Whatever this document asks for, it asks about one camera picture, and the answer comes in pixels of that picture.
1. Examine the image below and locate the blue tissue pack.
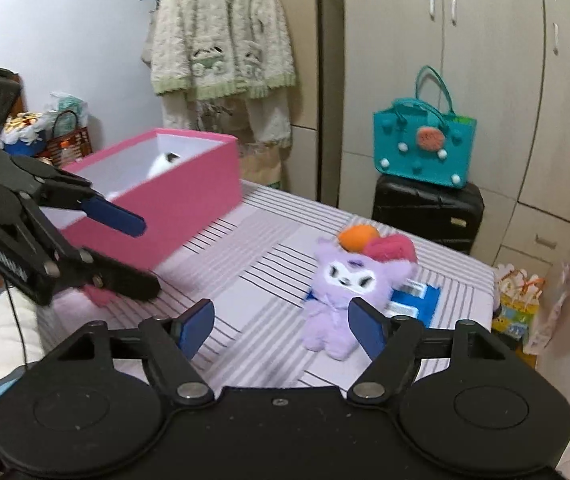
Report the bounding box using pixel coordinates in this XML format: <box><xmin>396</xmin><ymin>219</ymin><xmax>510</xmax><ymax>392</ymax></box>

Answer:
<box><xmin>386</xmin><ymin>280</ymin><xmax>440</xmax><ymax>327</ymax></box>

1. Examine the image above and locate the purple plush toy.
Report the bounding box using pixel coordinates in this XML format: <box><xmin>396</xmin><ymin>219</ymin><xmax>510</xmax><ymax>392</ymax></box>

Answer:
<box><xmin>301</xmin><ymin>238</ymin><xmax>417</xmax><ymax>361</ymax></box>

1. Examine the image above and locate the orange sponge egg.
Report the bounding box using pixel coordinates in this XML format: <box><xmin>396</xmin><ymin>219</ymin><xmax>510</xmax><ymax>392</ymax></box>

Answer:
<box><xmin>337</xmin><ymin>224</ymin><xmax>379</xmax><ymax>252</ymax></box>

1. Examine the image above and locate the woven basket bag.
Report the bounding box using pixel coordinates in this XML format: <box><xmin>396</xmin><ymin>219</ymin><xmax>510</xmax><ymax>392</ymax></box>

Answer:
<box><xmin>43</xmin><ymin>110</ymin><xmax>93</xmax><ymax>167</ymax></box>

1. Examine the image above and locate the pink fluffy puff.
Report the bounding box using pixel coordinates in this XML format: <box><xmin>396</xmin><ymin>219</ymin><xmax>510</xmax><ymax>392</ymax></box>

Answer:
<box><xmin>362</xmin><ymin>233</ymin><xmax>417</xmax><ymax>263</ymax></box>

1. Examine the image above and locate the white plush in box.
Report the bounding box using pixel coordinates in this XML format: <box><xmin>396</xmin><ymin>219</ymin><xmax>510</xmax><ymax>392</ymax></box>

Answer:
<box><xmin>147</xmin><ymin>152</ymin><xmax>181</xmax><ymax>180</ymax></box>

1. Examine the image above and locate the striped pink bed sheet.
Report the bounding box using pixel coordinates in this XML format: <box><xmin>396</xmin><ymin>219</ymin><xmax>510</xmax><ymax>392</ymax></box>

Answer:
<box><xmin>34</xmin><ymin>179</ymin><xmax>498</xmax><ymax>391</ymax></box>

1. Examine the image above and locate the pink storage box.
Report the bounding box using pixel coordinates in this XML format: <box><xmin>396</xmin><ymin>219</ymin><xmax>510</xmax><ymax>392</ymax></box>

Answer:
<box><xmin>37</xmin><ymin>128</ymin><xmax>244</xmax><ymax>271</ymax></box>

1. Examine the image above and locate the colourful gift bag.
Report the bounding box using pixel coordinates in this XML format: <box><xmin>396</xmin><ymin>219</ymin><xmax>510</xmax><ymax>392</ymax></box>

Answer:
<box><xmin>491</xmin><ymin>264</ymin><xmax>546</xmax><ymax>356</ymax></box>

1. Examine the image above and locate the black suitcase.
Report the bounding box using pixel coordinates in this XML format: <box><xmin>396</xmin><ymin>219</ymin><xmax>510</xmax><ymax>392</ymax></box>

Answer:
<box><xmin>372</xmin><ymin>174</ymin><xmax>485</xmax><ymax>255</ymax></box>

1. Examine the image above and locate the clear plastic bag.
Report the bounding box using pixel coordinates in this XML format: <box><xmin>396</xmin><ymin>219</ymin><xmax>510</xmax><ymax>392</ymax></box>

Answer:
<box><xmin>523</xmin><ymin>261</ymin><xmax>570</xmax><ymax>356</ymax></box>

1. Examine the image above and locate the brown paper bag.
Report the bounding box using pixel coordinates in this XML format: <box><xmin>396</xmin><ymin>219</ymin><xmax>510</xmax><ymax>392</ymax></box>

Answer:
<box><xmin>238</xmin><ymin>144</ymin><xmax>282</xmax><ymax>188</ymax></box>

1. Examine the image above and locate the teal felt handbag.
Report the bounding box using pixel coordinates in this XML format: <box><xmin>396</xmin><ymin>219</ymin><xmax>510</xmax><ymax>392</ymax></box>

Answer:
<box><xmin>373</xmin><ymin>65</ymin><xmax>477</xmax><ymax>188</ymax></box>

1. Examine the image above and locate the white fuzzy cardigan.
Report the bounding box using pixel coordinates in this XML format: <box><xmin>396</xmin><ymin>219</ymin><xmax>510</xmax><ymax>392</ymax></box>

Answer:
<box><xmin>148</xmin><ymin>0</ymin><xmax>297</xmax><ymax>148</ymax></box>

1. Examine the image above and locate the beige wardrobe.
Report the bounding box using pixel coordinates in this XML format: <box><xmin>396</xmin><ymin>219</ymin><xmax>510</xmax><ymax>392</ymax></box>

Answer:
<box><xmin>339</xmin><ymin>0</ymin><xmax>570</xmax><ymax>274</ymax></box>

